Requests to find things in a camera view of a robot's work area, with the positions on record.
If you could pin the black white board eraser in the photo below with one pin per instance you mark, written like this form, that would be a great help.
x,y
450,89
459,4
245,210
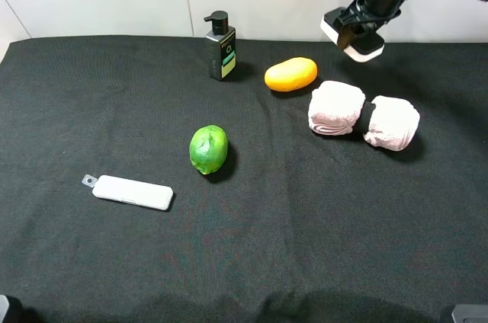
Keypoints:
x,y
367,45

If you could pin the grey object bottom left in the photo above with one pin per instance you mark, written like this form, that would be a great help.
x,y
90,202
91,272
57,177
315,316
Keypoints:
x,y
4,308

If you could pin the rolled pink towel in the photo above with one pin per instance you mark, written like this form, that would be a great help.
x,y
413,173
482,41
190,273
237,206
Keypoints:
x,y
337,109

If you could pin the yellow mango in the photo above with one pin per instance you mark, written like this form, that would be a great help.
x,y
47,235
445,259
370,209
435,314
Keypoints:
x,y
291,75

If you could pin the grey device bottom right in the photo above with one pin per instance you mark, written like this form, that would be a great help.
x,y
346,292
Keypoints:
x,y
467,313

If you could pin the white flat case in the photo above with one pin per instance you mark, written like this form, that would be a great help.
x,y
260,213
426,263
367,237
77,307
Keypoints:
x,y
131,192

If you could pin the green lime fruit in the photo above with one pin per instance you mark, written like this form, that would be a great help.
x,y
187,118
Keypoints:
x,y
208,149

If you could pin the black pump bottle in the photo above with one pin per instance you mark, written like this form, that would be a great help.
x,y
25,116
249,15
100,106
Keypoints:
x,y
221,45

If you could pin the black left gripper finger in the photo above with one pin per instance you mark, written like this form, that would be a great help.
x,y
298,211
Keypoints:
x,y
345,37

